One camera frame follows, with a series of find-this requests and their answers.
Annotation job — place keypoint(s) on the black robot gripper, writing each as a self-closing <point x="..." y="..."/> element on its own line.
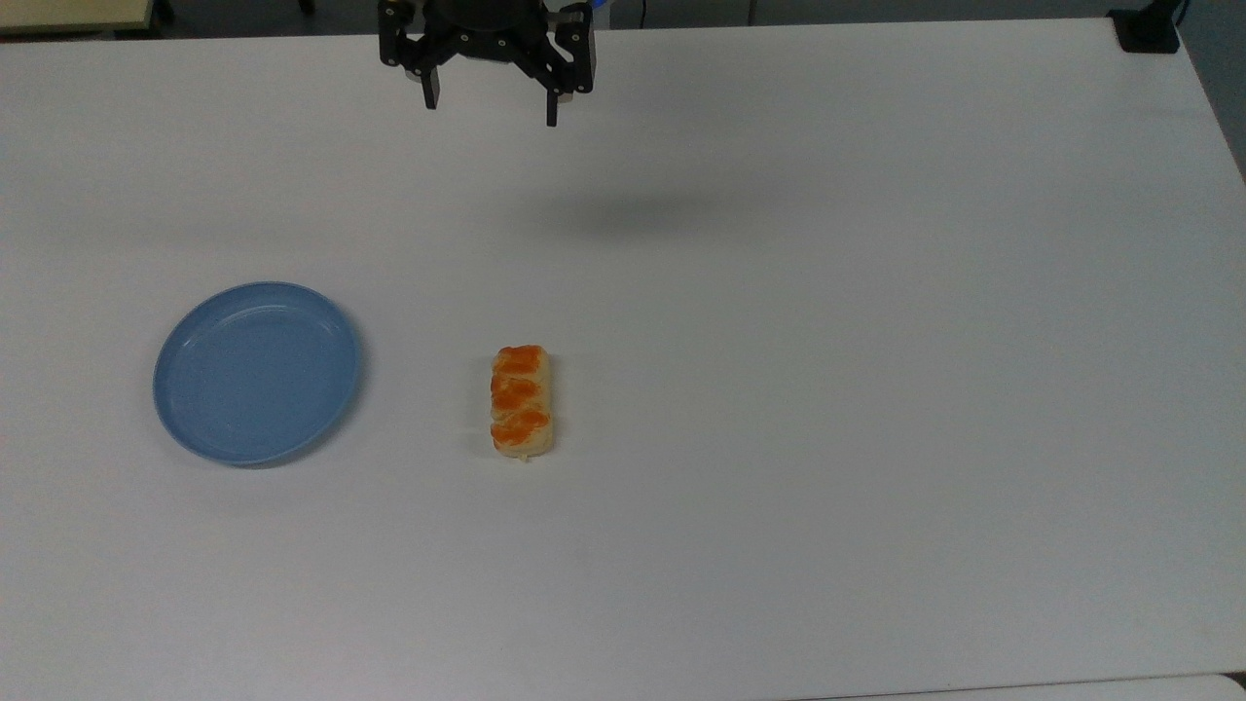
<point x="487" y="19"/>

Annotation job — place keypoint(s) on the bread with orange glaze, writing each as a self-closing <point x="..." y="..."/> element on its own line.
<point x="522" y="399"/>

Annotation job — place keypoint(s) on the blue round plate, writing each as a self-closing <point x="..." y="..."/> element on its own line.
<point x="257" y="373"/>

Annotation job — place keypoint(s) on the light wooden desk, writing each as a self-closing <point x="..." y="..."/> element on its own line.
<point x="73" y="15"/>

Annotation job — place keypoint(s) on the black table clamp mount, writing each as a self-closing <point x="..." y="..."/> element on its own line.
<point x="1147" y="29"/>

